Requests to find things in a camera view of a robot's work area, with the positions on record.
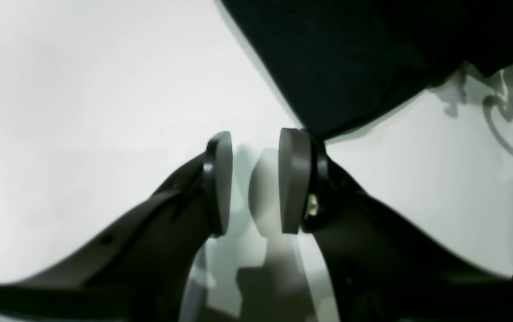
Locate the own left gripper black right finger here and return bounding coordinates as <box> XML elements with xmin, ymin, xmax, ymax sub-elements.
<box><xmin>278</xmin><ymin>128</ymin><xmax>513</xmax><ymax>322</ymax></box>

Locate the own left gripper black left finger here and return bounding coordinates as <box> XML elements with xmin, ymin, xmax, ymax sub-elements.
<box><xmin>0</xmin><ymin>131</ymin><xmax>233</xmax><ymax>322</ymax></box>

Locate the black T-shirt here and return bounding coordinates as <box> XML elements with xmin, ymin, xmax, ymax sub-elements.
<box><xmin>222</xmin><ymin>0</ymin><xmax>513</xmax><ymax>139</ymax></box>

